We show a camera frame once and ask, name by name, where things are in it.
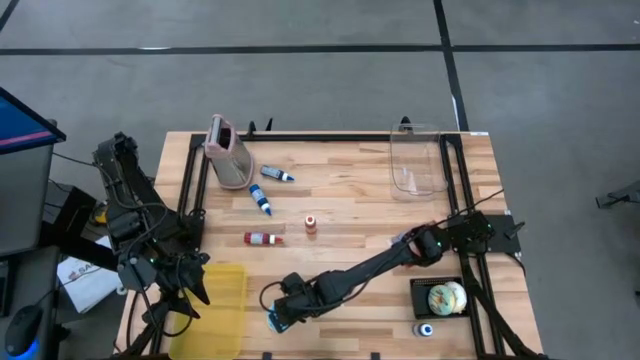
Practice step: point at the blue frosted toy donut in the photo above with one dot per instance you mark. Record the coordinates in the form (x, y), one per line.
(276, 326)

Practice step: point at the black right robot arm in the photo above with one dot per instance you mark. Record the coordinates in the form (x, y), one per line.
(380, 265)

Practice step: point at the black perforated tray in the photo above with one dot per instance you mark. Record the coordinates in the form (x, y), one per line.
(419, 300)

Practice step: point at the white paper bag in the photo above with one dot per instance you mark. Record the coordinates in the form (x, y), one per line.
(85, 285)

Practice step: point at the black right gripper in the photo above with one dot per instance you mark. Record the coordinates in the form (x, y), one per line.
(300, 305)

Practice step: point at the black computer mouse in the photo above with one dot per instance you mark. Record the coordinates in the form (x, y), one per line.
(22, 330)

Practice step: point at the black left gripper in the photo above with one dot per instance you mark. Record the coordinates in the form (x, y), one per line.
(180, 275)

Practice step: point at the blue ink bottle white cap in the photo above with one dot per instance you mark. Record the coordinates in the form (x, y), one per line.
(272, 173)
(424, 330)
(257, 195)

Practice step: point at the green frosted toy donut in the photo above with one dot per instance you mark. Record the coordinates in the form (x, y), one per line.
(440, 300)

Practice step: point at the clear plastic bin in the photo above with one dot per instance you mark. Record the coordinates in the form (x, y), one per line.
(417, 165)

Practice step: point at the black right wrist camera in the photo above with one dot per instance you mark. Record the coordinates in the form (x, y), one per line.
(292, 284)

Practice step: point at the grey cart with blue top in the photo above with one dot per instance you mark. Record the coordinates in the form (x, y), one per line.
(25, 190)

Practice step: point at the black equipment base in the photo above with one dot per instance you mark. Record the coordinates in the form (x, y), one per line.
(620, 197)

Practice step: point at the red ink bottle white cap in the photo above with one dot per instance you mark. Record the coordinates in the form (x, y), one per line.
(260, 239)
(310, 222)

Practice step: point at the black floor box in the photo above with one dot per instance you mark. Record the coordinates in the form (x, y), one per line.
(70, 205)

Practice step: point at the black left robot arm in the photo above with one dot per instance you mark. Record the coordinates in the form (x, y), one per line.
(125, 170)

